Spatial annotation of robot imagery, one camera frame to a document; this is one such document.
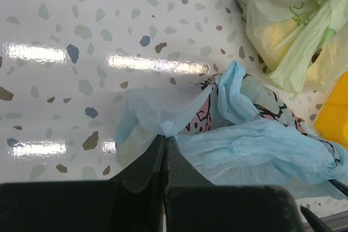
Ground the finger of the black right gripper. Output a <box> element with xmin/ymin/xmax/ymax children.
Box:
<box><xmin>329</xmin><ymin>179</ymin><xmax>348</xmax><ymax>197</ymax></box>
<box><xmin>300</xmin><ymin>206</ymin><xmax>333</xmax><ymax>232</ymax></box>

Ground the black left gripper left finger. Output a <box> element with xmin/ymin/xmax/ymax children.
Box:
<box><xmin>1</xmin><ymin>135</ymin><xmax>166</xmax><ymax>231</ymax></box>

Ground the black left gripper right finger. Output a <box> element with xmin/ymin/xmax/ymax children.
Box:
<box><xmin>164</xmin><ymin>137</ymin><xmax>304</xmax><ymax>231</ymax></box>

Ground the light blue plastic bag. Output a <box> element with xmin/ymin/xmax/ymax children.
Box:
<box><xmin>115</xmin><ymin>61</ymin><xmax>347</xmax><ymax>200</ymax></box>

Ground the green avocado plastic bag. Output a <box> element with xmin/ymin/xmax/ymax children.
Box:
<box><xmin>236</xmin><ymin>0</ymin><xmax>347</xmax><ymax>96</ymax></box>

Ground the yellow plastic tray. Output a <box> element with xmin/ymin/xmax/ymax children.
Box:
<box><xmin>315</xmin><ymin>72</ymin><xmax>348</xmax><ymax>149</ymax></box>

